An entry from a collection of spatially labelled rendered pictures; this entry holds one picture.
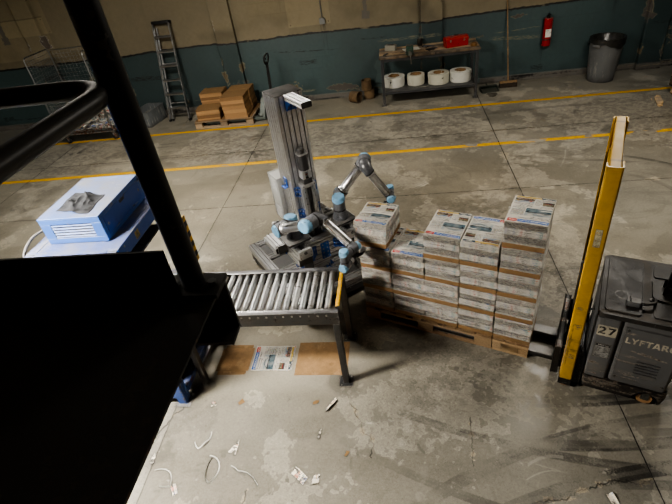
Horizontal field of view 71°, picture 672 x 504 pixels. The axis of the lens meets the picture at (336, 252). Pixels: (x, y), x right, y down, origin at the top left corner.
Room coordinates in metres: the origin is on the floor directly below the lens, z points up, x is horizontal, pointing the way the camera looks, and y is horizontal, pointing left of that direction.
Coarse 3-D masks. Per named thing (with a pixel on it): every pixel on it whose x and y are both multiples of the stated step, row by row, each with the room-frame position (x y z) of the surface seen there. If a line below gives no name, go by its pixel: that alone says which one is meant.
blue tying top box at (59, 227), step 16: (112, 176) 3.39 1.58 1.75; (128, 176) 3.34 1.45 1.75; (80, 192) 3.19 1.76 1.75; (96, 192) 3.14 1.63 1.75; (112, 192) 3.10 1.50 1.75; (128, 192) 3.18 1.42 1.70; (96, 208) 2.89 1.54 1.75; (112, 208) 2.94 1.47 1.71; (128, 208) 3.10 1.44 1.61; (48, 224) 2.85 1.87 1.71; (64, 224) 2.83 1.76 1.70; (80, 224) 2.81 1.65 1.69; (96, 224) 2.78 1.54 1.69; (112, 224) 2.87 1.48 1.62; (64, 240) 2.84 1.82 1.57; (80, 240) 2.82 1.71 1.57; (96, 240) 2.79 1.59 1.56
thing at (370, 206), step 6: (366, 204) 3.55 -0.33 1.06; (372, 204) 3.54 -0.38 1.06; (378, 204) 3.52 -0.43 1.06; (384, 204) 3.51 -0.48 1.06; (390, 204) 3.49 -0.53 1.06; (366, 210) 3.46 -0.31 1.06; (372, 210) 3.45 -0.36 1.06; (378, 210) 3.43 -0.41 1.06; (384, 210) 3.41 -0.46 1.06; (390, 210) 3.40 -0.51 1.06; (396, 210) 3.41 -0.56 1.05; (396, 216) 3.40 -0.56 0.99; (396, 222) 3.41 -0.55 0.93
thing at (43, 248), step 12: (144, 204) 3.25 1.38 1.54; (132, 216) 3.09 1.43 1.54; (144, 216) 3.06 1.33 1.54; (120, 228) 2.94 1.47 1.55; (132, 228) 2.90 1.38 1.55; (144, 228) 3.00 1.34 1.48; (48, 240) 2.92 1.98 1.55; (120, 240) 2.76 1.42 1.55; (132, 240) 2.82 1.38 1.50; (36, 252) 2.78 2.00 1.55; (48, 252) 2.76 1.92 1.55; (60, 252) 2.73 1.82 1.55; (72, 252) 2.70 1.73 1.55; (84, 252) 2.68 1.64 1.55; (96, 252) 2.66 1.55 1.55
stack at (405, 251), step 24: (408, 240) 3.25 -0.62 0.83; (384, 264) 3.17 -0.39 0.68; (408, 264) 3.06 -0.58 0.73; (432, 264) 2.94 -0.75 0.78; (456, 264) 2.84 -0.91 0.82; (408, 288) 3.06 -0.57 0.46; (432, 288) 2.94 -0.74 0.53; (456, 288) 2.83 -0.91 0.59; (384, 312) 3.19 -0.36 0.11; (432, 312) 2.95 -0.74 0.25; (456, 312) 2.83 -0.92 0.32; (456, 336) 2.84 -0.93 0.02; (480, 336) 2.71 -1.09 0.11
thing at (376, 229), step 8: (360, 216) 3.36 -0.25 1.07; (368, 216) 3.35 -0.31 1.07; (376, 216) 3.34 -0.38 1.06; (384, 216) 3.32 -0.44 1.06; (360, 224) 3.26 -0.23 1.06; (368, 224) 3.23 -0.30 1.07; (376, 224) 3.20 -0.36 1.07; (384, 224) 3.18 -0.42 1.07; (360, 232) 3.26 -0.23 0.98; (368, 232) 3.23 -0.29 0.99; (376, 232) 3.20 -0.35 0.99; (384, 232) 3.16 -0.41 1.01; (360, 240) 3.25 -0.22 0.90; (368, 240) 3.22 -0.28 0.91; (376, 240) 3.19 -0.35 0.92; (384, 240) 3.16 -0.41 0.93
